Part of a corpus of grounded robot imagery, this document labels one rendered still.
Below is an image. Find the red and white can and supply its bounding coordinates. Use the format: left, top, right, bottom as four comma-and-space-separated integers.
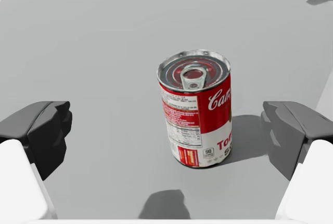
156, 49, 233, 169

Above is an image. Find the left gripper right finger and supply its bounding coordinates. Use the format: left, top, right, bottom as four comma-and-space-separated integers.
260, 101, 333, 221

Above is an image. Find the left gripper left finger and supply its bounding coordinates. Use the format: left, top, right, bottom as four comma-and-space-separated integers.
0, 101, 73, 221

